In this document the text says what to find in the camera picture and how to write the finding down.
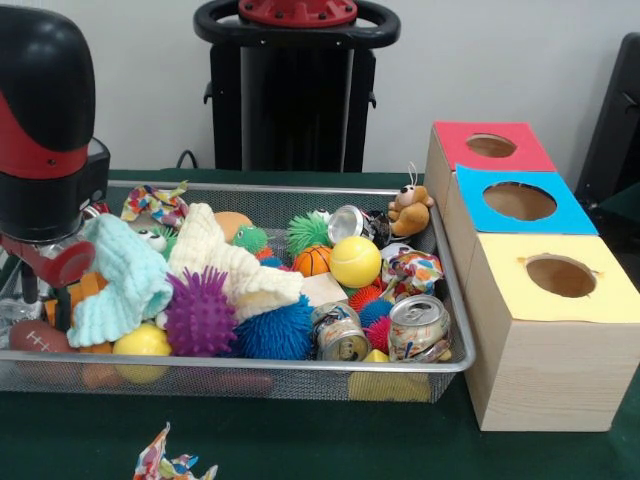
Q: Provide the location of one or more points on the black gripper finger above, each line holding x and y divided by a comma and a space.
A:
63, 308
30, 282

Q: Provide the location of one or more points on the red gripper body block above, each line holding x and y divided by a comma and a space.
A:
60, 265

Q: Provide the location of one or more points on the mint green knitted cloth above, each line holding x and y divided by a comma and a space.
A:
120, 280

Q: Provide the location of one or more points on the colourful polka dot cloth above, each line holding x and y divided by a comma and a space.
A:
155, 203

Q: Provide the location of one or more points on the purple spiky ball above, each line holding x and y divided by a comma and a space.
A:
200, 315

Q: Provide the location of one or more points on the cream knitted cloth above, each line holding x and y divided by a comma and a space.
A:
225, 265

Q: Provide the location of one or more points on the colourful patchwork cloth scrap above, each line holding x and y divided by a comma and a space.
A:
175, 463

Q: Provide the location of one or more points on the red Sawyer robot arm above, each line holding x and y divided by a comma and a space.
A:
45, 120

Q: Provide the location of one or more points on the clear mesh bin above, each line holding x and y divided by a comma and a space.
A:
250, 384

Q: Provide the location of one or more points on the wooden box with three holes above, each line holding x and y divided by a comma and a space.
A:
550, 370

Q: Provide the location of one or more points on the orange plastic building block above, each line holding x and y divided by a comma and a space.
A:
90, 288

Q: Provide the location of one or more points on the small brown football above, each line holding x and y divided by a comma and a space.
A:
38, 336

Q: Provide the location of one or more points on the plain yellow ball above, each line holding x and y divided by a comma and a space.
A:
142, 345

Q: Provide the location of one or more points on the small orange basketball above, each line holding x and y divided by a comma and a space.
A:
312, 262

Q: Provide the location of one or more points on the dark green table cloth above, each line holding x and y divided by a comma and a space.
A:
300, 440

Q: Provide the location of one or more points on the yellow tennis ball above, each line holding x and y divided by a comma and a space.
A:
355, 262

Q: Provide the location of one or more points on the silver drink can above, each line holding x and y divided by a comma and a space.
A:
418, 328

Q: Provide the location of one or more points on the black office chair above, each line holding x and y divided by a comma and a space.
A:
615, 130

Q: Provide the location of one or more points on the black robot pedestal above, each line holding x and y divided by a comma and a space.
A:
290, 110

